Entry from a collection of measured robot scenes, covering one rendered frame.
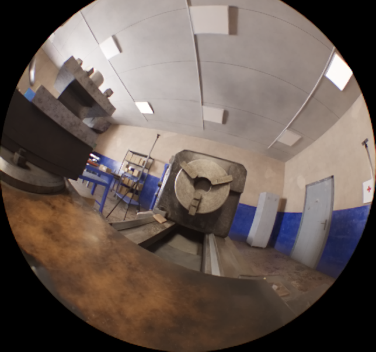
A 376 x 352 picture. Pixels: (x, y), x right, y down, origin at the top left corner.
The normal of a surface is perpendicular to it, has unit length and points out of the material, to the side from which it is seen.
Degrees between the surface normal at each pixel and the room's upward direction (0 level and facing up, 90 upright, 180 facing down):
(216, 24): 180
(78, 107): 90
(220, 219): 90
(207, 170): 90
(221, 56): 180
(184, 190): 90
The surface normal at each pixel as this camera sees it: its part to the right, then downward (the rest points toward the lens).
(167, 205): -0.15, -0.33
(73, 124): 0.93, 0.25
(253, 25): -0.33, 0.91
